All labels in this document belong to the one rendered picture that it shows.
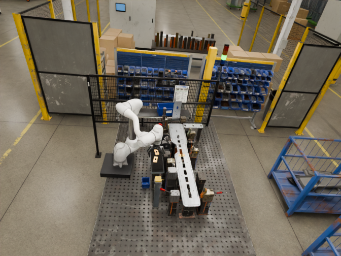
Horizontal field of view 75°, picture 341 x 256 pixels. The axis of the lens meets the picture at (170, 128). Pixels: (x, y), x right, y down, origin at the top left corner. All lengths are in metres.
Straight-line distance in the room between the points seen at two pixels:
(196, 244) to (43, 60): 3.83
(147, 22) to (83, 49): 4.92
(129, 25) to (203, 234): 7.73
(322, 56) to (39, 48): 5.01
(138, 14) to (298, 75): 5.91
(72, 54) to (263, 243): 4.18
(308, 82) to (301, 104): 0.54
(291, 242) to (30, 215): 3.57
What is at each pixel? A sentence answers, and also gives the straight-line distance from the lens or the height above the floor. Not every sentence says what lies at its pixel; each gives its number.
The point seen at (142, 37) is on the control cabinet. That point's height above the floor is 0.48.
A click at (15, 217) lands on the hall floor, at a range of 3.77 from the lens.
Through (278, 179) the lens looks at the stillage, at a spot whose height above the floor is 0.16.
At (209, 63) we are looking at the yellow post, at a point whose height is 1.79.
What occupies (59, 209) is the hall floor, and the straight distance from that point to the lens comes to 3.63.
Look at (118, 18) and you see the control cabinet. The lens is 9.00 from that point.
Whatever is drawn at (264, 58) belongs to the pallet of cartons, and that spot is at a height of 1.34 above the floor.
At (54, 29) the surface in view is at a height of 1.82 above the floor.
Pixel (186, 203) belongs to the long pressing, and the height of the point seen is 1.00.
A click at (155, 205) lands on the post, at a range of 2.60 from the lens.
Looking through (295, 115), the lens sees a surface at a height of 0.49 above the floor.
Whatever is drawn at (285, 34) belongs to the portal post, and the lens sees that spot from 6.86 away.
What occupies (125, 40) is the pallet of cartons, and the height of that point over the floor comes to 0.96.
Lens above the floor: 2.91
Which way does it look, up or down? 37 degrees down
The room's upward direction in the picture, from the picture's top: 7 degrees clockwise
